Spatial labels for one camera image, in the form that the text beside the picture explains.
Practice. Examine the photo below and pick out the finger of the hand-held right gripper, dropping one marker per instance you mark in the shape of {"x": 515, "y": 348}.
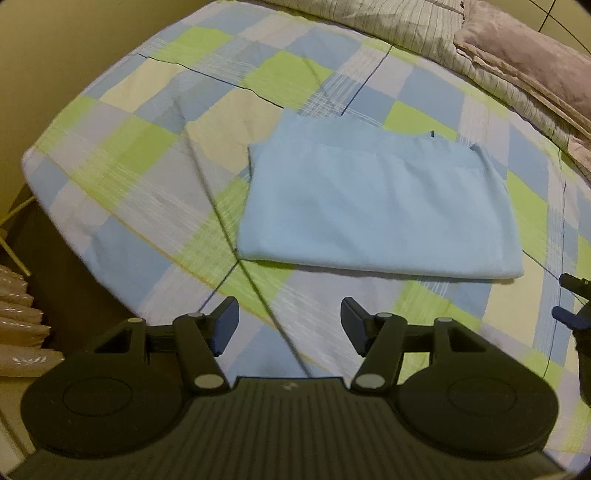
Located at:
{"x": 563, "y": 315}
{"x": 570, "y": 280}

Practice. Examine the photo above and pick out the cream panelled wardrobe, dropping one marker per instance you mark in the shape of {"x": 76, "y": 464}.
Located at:
{"x": 570, "y": 23}

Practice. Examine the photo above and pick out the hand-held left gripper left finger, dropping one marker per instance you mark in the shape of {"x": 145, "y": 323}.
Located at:
{"x": 226, "y": 325}

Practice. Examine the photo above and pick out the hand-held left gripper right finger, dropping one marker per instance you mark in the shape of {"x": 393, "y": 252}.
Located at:
{"x": 353, "y": 323}

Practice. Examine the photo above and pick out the mauve velvet pillow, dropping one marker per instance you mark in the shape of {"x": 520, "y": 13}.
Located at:
{"x": 531, "y": 55}

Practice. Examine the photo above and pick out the light blue sweatshirt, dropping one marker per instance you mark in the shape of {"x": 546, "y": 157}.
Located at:
{"x": 369, "y": 212}

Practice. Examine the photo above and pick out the wooden frame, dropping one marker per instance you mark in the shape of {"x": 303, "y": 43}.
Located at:
{"x": 18, "y": 261}

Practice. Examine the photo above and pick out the checked bed sheet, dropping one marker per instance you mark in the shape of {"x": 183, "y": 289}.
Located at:
{"x": 138, "y": 161}

